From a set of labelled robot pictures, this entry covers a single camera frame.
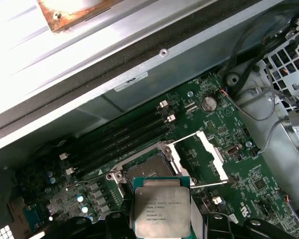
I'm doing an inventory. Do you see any green motherboard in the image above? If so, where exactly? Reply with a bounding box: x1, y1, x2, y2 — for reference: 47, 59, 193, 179
14, 74, 299, 239

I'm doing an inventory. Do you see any silver coin cell battery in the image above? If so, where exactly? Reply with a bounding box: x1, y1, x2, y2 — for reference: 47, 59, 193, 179
201, 96, 218, 112

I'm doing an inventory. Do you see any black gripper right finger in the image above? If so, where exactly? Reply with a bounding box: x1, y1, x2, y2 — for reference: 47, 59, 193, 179
204, 213, 294, 239

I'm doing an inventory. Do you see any metal CPU locking lever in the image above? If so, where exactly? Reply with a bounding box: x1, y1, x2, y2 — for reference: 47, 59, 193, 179
64, 169, 115, 192

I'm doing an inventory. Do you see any metal socket cover frame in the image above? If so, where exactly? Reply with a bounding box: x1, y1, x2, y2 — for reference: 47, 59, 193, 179
164, 130, 230, 187

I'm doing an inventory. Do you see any grey wire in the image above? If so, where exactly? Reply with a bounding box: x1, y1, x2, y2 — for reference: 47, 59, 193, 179
220, 63, 292, 156

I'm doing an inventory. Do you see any CPU socket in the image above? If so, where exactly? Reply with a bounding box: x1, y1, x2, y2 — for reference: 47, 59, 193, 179
106, 140, 197, 200

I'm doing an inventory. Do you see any silver metal drive cage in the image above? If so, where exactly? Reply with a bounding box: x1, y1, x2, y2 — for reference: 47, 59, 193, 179
221, 32, 299, 155

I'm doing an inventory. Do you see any silver CPU green edge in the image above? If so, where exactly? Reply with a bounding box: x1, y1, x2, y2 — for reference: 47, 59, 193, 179
129, 175, 193, 239

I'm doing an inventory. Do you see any black RAM slot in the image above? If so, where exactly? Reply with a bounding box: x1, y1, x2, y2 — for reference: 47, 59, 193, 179
64, 108, 171, 167
74, 123, 176, 181
59, 99, 169, 161
66, 114, 176, 175

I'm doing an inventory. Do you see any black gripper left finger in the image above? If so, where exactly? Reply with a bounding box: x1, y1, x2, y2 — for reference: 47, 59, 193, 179
62, 211, 135, 239

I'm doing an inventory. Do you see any black open PC case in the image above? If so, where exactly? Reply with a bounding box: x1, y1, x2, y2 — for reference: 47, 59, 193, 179
0, 0, 299, 239

